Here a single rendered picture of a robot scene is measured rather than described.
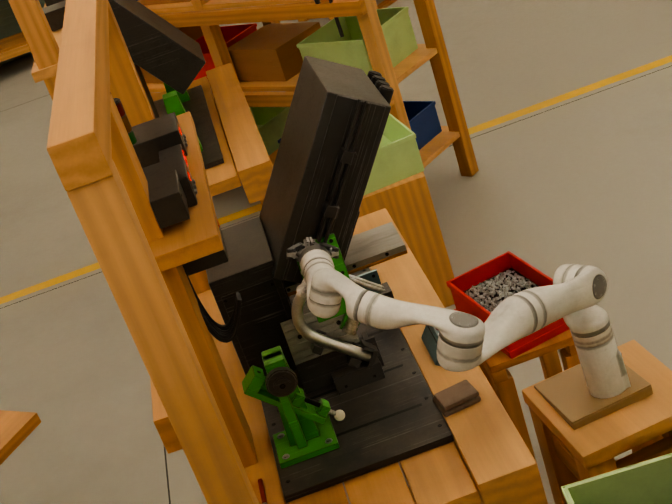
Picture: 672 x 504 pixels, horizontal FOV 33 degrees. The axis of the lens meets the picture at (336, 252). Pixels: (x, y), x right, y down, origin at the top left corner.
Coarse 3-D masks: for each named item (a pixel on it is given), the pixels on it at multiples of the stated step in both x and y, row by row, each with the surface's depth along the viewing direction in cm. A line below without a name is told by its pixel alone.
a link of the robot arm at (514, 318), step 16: (512, 304) 241; (528, 304) 241; (496, 320) 240; (512, 320) 239; (528, 320) 240; (496, 336) 238; (512, 336) 239; (448, 352) 229; (464, 352) 228; (480, 352) 231; (496, 352) 237; (448, 368) 231; (464, 368) 230
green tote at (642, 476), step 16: (640, 464) 232; (656, 464) 232; (592, 480) 232; (608, 480) 232; (624, 480) 233; (640, 480) 233; (656, 480) 234; (576, 496) 233; (592, 496) 234; (608, 496) 234; (624, 496) 235; (640, 496) 235; (656, 496) 235
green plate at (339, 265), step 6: (330, 234) 293; (330, 240) 293; (336, 240) 293; (336, 246) 294; (342, 258) 294; (336, 264) 294; (342, 264) 295; (300, 270) 294; (336, 270) 295; (342, 270) 295; (348, 276) 295; (342, 300) 296; (342, 306) 297; (342, 312) 297; (318, 318) 296; (324, 318) 297; (330, 318) 297
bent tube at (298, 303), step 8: (304, 280) 291; (296, 296) 292; (296, 304) 292; (296, 312) 292; (296, 320) 292; (304, 320) 294; (296, 328) 293; (304, 328) 293; (304, 336) 294; (312, 336) 294; (320, 336) 294; (328, 336) 295; (320, 344) 294; (328, 344) 294; (336, 344) 295; (344, 344) 295; (352, 344) 297; (344, 352) 295; (352, 352) 295; (360, 352) 296; (368, 352) 296; (368, 360) 296
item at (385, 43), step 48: (144, 0) 625; (192, 0) 590; (240, 0) 573; (288, 0) 549; (336, 0) 528; (432, 0) 559; (240, 48) 602; (288, 48) 588; (336, 48) 550; (384, 48) 534; (432, 48) 567; (288, 96) 579; (432, 144) 582
